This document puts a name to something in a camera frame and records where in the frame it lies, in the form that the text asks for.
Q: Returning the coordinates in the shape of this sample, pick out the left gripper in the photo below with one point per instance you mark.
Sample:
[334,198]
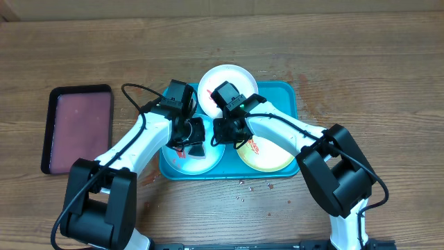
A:
[197,136]

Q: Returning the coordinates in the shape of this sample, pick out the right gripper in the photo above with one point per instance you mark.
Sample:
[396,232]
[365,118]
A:
[220,127]

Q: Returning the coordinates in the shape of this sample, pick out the light blue plate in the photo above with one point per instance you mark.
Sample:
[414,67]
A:
[178,165]

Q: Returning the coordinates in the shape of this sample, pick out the white plate with red stain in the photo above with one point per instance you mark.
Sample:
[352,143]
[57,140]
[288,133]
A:
[238,76]

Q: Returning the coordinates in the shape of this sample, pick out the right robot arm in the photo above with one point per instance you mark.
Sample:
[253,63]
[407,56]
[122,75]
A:
[335,170]

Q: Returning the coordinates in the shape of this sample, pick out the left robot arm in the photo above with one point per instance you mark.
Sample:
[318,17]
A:
[101,197]

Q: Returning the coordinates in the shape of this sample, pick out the black tray with red water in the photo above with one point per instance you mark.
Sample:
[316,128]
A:
[78,125]

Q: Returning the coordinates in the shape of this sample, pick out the yellow-green rimmed plate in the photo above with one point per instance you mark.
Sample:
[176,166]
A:
[263,155]

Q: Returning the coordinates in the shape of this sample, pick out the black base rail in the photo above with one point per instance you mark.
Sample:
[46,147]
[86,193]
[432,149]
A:
[302,245]

